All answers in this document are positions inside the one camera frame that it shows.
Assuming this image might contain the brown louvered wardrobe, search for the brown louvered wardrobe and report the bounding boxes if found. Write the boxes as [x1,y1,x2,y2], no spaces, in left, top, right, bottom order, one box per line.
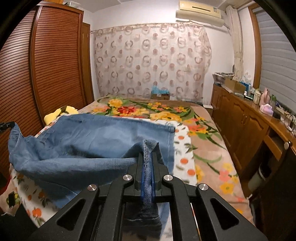
[0,1,95,176]

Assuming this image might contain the grey window roller blind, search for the grey window roller blind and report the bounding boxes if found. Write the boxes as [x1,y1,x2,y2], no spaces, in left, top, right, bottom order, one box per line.
[253,8,296,112]

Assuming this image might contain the stack of papers basket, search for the stack of papers basket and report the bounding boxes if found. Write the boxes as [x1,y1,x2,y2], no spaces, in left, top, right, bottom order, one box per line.
[212,72,234,85]

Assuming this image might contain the floral brown blanket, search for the floral brown blanket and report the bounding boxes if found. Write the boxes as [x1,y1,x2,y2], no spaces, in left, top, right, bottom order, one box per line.
[79,95,253,221]

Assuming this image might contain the orange print white bedsheet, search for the orange print white bedsheet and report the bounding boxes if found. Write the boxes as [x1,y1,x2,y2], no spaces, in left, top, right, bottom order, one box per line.
[1,118,197,227]

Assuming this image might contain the blue denim pants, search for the blue denim pants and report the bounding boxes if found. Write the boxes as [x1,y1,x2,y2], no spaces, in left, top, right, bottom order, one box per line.
[7,113,176,232]

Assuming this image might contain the yellow pikachu plush toy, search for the yellow pikachu plush toy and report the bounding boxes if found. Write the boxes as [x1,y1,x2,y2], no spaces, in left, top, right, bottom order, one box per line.
[44,105,79,125]

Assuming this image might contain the beige tied side curtain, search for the beige tied side curtain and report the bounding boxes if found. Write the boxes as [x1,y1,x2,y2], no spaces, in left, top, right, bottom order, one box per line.
[226,6,243,82]

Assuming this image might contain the brown wooden sideboard cabinet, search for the brown wooden sideboard cabinet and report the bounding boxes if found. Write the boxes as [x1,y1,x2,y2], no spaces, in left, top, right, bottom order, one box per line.
[211,84,295,197]

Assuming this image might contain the circle pattern sheer curtain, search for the circle pattern sheer curtain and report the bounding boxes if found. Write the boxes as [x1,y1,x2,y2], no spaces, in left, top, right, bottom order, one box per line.
[94,23,212,102]

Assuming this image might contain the brown cardboard box on cabinet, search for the brown cardboard box on cabinet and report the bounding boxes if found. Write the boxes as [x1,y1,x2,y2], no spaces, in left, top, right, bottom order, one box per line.
[224,78,246,94]

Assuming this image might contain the pink bottle on cabinet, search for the pink bottle on cabinet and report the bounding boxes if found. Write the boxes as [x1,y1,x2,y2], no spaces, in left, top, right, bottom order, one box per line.
[259,88,270,106]

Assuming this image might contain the white wall air conditioner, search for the white wall air conditioner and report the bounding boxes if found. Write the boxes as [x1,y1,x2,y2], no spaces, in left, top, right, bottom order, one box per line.
[176,1,225,27]

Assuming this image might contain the pink tissue pack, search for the pink tissue pack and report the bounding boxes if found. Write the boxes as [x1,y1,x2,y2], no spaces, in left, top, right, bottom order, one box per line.
[260,104,274,116]

